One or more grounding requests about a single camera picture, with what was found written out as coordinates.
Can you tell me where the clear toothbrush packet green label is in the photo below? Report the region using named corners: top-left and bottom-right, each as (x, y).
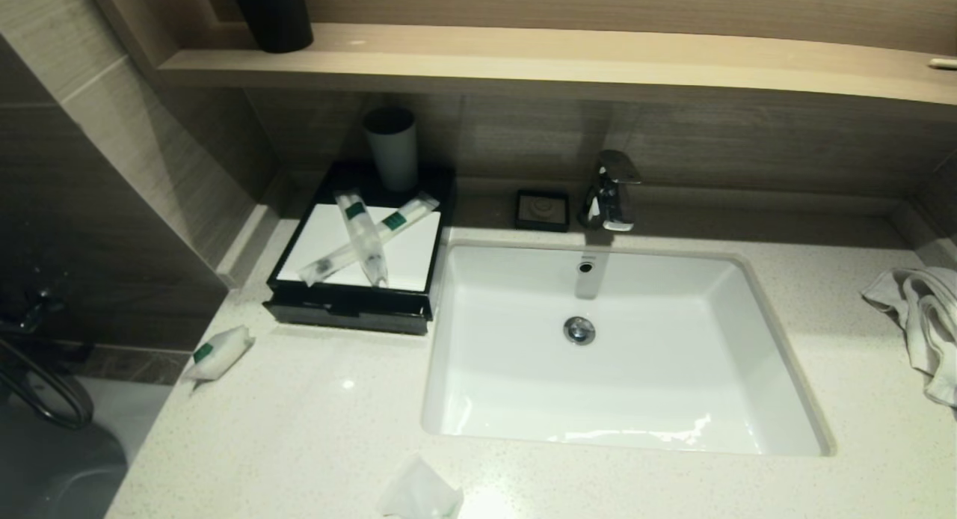
top-left (298, 192), bottom-right (440, 286)
top-left (333, 190), bottom-right (390, 288)

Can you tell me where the light wooden shelf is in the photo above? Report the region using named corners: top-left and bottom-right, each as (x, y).
top-left (157, 22), bottom-right (957, 107)

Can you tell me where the black cylinder container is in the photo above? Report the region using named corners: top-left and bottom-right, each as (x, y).
top-left (228, 0), bottom-right (315, 54)

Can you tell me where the grey cup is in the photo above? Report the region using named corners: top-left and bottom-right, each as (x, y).
top-left (363, 106), bottom-right (418, 194)

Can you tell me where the white towel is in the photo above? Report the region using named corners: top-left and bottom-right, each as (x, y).
top-left (861, 266), bottom-right (957, 409)

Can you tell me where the crumpled white plastic wrapper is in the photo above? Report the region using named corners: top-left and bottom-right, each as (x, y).
top-left (376, 455), bottom-right (464, 519)

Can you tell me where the puffy white sachet green label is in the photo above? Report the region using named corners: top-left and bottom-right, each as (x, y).
top-left (183, 325), bottom-right (256, 391)

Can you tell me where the white ceramic sink basin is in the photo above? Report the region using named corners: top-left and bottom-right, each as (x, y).
top-left (420, 239), bottom-right (837, 458)

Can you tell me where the chrome wall valve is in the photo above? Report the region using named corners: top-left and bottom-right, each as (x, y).
top-left (11, 283), bottom-right (68, 333)

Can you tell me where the chrome faucet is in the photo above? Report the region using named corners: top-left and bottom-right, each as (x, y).
top-left (579, 150), bottom-right (642, 233)

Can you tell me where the black hose loop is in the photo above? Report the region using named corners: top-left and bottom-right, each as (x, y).
top-left (0, 336), bottom-right (96, 432)

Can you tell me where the black tray with toiletry packets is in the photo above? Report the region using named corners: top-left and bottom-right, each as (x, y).
top-left (263, 301), bottom-right (430, 336)

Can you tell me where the black amenity drawer box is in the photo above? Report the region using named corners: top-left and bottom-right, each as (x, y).
top-left (263, 160), bottom-right (457, 336)

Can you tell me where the black square soap dish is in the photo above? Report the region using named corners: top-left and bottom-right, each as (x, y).
top-left (514, 189), bottom-right (571, 233)

